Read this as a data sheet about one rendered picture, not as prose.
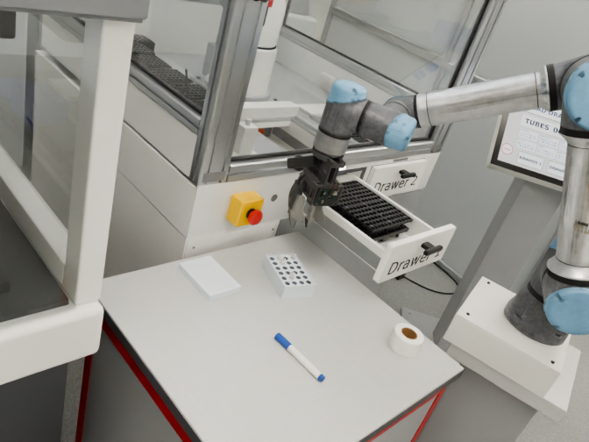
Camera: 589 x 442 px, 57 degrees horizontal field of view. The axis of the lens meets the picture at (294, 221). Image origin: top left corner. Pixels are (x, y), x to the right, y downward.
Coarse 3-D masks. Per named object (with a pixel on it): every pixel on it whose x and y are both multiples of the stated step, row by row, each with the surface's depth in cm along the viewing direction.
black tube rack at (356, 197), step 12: (348, 192) 153; (360, 192) 156; (372, 192) 158; (348, 204) 148; (360, 204) 149; (372, 204) 152; (384, 204) 153; (348, 216) 147; (360, 216) 143; (372, 216) 145; (384, 216) 148; (396, 216) 149; (360, 228) 144; (396, 228) 149; (408, 228) 151
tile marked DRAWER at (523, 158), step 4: (520, 152) 193; (524, 152) 193; (520, 156) 192; (524, 156) 192; (528, 156) 193; (532, 156) 193; (536, 156) 193; (516, 160) 192; (520, 160) 192; (524, 160) 192; (528, 160) 192; (532, 160) 192; (536, 160) 192; (540, 160) 192; (524, 164) 192; (528, 164) 192; (532, 164) 192; (536, 164) 192; (540, 164) 192; (536, 168) 192; (540, 168) 192
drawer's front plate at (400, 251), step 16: (400, 240) 131; (416, 240) 134; (432, 240) 141; (448, 240) 148; (384, 256) 129; (400, 256) 133; (416, 256) 140; (432, 256) 147; (384, 272) 131; (400, 272) 138
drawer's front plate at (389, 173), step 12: (372, 168) 167; (384, 168) 169; (396, 168) 174; (408, 168) 180; (420, 168) 185; (372, 180) 168; (384, 180) 173; (396, 180) 178; (384, 192) 178; (396, 192) 183
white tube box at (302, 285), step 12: (264, 264) 135; (276, 264) 133; (288, 264) 135; (300, 264) 135; (276, 276) 129; (288, 276) 129; (300, 276) 131; (276, 288) 129; (288, 288) 126; (300, 288) 127; (312, 288) 129
